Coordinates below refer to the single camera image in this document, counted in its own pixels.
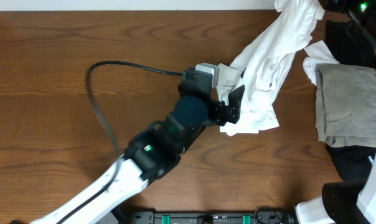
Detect white t-shirt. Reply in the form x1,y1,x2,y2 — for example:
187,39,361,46
217,0,324,136

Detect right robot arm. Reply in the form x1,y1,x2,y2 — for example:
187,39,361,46
291,0,376,224

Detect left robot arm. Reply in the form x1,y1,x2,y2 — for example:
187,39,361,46
36,86,245,223

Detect grey garment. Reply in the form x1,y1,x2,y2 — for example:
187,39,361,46
315,64,376,147

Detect black garment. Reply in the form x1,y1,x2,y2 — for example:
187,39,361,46
325,21,375,68

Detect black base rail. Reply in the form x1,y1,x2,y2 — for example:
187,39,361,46
128,207,298,224

